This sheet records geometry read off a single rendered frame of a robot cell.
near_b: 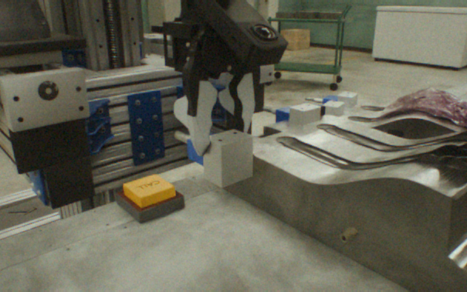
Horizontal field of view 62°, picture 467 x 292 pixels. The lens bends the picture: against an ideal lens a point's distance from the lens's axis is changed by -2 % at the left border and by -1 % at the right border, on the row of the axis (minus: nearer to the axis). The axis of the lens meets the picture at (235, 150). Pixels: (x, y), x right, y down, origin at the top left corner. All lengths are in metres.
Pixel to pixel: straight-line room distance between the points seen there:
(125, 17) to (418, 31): 6.57
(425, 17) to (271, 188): 6.82
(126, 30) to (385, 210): 0.80
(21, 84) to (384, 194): 0.58
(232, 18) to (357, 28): 8.43
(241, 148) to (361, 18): 8.34
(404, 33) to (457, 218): 7.04
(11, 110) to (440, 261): 0.65
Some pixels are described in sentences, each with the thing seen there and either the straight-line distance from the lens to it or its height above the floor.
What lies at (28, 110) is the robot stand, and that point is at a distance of 0.75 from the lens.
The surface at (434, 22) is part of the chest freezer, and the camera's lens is 7.28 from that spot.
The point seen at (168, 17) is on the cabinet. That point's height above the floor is 0.80.
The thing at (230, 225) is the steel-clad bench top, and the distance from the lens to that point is 0.59.
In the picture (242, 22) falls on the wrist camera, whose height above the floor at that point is 1.09.
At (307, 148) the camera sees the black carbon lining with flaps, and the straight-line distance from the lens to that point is 0.65.
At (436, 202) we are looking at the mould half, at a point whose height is 0.92.
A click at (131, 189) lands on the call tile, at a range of 0.63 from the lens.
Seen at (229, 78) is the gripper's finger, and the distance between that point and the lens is 0.50.
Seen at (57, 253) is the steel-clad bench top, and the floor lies 0.80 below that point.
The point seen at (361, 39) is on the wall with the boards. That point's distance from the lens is 8.78.
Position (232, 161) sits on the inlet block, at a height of 0.93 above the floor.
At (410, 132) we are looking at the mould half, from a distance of 0.85.
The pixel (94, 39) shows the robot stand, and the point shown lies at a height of 1.02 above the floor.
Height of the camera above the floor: 1.12
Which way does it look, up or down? 22 degrees down
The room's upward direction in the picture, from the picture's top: straight up
